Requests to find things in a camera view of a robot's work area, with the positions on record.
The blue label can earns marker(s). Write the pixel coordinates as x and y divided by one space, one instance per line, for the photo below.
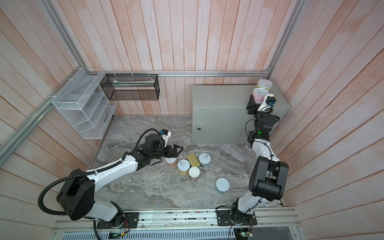
205 159

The white wire mesh shelf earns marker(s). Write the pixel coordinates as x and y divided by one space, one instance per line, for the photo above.
84 104

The orange yellow label can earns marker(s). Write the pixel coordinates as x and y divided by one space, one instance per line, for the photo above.
264 84

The pink label can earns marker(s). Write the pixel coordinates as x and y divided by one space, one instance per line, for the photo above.
259 95

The yellow can lying down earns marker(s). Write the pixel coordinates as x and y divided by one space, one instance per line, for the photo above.
193 160

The yellow label can upright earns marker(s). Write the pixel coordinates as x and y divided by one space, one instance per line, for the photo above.
183 167

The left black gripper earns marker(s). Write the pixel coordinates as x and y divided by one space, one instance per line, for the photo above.
170 154

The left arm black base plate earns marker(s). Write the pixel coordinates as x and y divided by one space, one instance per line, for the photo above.
129 219

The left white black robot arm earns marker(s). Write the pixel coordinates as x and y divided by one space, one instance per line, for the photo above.
77 195

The grey metal cabinet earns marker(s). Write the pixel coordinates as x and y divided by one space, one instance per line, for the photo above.
220 112

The black mesh wall basket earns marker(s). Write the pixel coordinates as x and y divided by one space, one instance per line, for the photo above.
131 87

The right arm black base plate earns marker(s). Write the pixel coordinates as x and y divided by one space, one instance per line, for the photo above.
223 217

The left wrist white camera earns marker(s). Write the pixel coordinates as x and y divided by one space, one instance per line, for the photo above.
165 134

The brown label can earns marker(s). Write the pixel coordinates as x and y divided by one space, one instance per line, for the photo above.
171 162

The horizontal aluminium wall rail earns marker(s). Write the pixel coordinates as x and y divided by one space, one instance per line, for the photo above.
194 74

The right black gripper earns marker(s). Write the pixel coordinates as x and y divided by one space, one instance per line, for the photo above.
251 106

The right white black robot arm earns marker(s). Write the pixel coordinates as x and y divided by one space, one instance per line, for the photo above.
268 179

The left aluminium frame rail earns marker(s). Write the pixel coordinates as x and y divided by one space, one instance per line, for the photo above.
16 139

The small brown white-lid can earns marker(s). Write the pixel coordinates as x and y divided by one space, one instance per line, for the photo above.
194 173

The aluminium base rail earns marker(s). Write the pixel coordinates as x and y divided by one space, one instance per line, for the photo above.
188 219

